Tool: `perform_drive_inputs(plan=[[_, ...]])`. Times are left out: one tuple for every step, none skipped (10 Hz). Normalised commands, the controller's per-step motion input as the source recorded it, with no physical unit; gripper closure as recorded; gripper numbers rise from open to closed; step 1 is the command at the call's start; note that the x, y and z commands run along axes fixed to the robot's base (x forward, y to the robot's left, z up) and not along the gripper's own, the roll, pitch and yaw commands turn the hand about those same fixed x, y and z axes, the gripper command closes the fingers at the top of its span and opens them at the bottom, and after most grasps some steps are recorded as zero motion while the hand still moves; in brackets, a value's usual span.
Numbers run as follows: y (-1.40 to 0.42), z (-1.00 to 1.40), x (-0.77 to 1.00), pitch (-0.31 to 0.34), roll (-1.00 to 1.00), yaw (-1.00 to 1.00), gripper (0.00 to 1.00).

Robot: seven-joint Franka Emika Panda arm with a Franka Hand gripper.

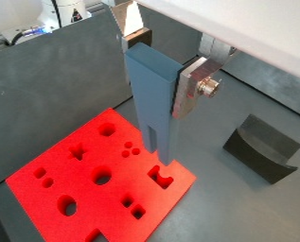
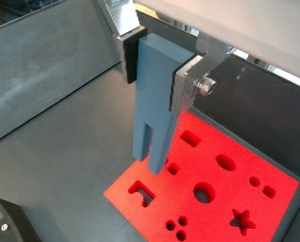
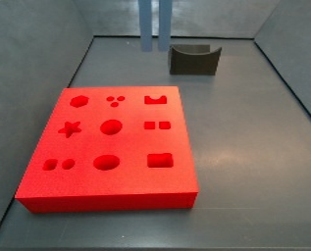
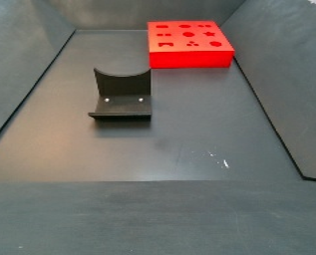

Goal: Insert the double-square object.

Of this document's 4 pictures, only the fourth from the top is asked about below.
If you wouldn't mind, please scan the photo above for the black curved holder stand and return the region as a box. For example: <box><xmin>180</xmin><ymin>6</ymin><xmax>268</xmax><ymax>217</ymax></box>
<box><xmin>89</xmin><ymin>69</ymin><xmax>153</xmax><ymax>120</ymax></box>

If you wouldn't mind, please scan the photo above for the red shape-sorter block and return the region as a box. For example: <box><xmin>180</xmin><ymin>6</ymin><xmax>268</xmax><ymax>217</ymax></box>
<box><xmin>147</xmin><ymin>20</ymin><xmax>234</xmax><ymax>69</ymax></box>

